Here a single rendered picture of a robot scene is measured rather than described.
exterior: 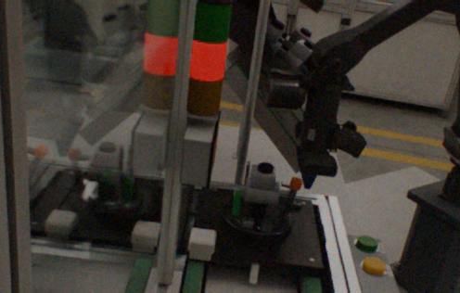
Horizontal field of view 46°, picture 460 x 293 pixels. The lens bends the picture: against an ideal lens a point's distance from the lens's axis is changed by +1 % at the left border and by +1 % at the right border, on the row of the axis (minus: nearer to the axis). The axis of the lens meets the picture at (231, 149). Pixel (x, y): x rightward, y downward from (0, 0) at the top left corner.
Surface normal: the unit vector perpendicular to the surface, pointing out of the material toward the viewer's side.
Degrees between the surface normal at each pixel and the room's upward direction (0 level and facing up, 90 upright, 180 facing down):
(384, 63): 90
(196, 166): 90
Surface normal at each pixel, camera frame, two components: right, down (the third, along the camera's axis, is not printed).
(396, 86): -0.18, 0.39
